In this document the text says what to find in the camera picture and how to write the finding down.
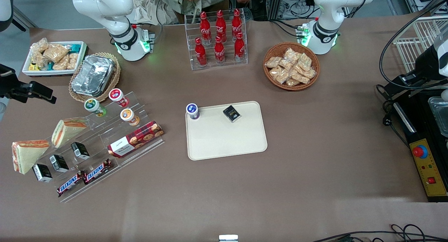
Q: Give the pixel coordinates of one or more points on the clear acrylic bottle rack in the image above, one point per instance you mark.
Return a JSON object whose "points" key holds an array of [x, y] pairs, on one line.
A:
{"points": [[210, 65]]}

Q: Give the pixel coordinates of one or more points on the red cap yogurt bottle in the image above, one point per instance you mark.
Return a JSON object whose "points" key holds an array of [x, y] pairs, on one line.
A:
{"points": [[118, 97]]}

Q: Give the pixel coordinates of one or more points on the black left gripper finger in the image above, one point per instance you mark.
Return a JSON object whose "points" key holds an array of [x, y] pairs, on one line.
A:
{"points": [[407, 82]]}

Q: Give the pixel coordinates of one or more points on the yellow snack packet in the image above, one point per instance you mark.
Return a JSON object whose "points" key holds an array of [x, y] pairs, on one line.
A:
{"points": [[33, 67]]}

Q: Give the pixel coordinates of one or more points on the orange cap yogurt bottle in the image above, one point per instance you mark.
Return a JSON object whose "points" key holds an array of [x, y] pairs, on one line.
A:
{"points": [[129, 116]]}

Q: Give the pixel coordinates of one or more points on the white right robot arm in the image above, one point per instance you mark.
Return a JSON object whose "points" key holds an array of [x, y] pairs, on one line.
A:
{"points": [[119, 28]]}

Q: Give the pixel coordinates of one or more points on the crumpled beige bag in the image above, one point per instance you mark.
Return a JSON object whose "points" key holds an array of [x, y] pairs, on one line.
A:
{"points": [[147, 9]]}

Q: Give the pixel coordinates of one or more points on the beige plastic tray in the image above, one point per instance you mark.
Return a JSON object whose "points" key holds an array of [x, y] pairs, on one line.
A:
{"points": [[227, 140]]}

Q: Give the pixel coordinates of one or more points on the small white device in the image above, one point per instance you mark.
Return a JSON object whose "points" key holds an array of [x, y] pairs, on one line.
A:
{"points": [[228, 238]]}

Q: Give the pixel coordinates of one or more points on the clear acrylic tiered stand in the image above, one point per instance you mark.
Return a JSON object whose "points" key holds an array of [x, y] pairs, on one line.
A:
{"points": [[93, 143]]}

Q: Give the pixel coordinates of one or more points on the red Coca-Cola bottle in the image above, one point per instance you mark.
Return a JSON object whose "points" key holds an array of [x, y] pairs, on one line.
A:
{"points": [[205, 29], [239, 49], [219, 51], [200, 54], [237, 24], [221, 25]]}

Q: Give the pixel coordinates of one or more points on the small black box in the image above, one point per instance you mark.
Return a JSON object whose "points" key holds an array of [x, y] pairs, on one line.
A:
{"points": [[42, 173], [80, 150], [58, 163], [231, 114]]}

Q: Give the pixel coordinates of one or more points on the clear snack packet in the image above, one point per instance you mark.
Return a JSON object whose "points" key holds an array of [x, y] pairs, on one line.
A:
{"points": [[286, 64], [61, 64], [292, 54], [72, 61], [292, 82], [304, 61], [310, 73], [273, 62], [279, 74], [37, 59], [40, 45], [56, 52], [300, 77]]}

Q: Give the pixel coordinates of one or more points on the black machine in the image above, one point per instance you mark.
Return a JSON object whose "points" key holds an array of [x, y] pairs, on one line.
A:
{"points": [[420, 111]]}

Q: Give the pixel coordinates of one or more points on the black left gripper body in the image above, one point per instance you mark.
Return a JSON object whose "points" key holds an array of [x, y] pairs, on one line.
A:
{"points": [[421, 72]]}

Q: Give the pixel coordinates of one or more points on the red emergency button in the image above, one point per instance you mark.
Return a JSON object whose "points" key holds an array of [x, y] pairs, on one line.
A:
{"points": [[420, 151]]}

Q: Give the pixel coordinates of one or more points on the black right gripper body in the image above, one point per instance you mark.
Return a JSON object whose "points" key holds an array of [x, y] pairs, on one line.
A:
{"points": [[8, 84]]}

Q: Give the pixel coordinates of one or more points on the metal pan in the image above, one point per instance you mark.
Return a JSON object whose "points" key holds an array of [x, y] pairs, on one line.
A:
{"points": [[441, 116]]}

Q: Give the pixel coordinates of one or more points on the flat wicker basket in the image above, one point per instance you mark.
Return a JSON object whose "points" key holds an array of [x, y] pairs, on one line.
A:
{"points": [[118, 73]]}

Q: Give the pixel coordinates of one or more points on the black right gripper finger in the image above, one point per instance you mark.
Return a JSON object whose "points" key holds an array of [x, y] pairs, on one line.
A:
{"points": [[20, 98], [41, 90]]}

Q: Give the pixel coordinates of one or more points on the round wicker basket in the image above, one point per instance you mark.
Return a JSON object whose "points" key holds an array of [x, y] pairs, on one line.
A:
{"points": [[268, 75]]}

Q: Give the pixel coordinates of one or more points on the aluminium foil container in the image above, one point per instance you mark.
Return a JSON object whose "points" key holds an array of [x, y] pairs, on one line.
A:
{"points": [[92, 76]]}

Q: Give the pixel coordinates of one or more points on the triangular sandwich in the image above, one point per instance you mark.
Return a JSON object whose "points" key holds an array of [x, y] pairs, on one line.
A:
{"points": [[66, 132], [26, 158]]}

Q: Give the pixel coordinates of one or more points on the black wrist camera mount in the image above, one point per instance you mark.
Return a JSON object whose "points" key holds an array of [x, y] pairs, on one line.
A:
{"points": [[7, 71]]}

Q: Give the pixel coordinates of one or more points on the green cap yogurt bottle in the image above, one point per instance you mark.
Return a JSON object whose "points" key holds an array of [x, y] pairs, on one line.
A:
{"points": [[94, 107]]}

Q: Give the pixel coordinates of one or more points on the white rectangular bin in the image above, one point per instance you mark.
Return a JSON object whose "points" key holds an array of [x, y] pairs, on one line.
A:
{"points": [[52, 73]]}

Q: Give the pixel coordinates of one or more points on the red plaid cookie box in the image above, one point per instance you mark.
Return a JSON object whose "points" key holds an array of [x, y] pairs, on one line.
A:
{"points": [[134, 140]]}

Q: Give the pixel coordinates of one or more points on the white connector block green light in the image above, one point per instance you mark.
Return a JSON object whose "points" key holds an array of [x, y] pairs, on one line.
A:
{"points": [[147, 42], [303, 35]]}

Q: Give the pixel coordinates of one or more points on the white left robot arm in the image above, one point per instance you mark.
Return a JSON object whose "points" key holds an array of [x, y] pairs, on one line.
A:
{"points": [[327, 28]]}

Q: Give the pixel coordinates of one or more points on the blue cap yogurt bottle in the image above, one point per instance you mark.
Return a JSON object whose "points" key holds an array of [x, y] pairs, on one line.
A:
{"points": [[192, 111]]}

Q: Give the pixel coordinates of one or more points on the Snickers bar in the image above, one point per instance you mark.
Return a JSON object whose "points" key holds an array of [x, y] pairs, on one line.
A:
{"points": [[70, 183], [98, 171]]}

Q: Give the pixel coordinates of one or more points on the teal snack packet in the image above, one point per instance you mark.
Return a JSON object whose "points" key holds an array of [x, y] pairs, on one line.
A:
{"points": [[75, 47]]}

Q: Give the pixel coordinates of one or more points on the yellow control panel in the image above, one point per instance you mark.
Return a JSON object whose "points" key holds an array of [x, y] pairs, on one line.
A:
{"points": [[432, 170]]}

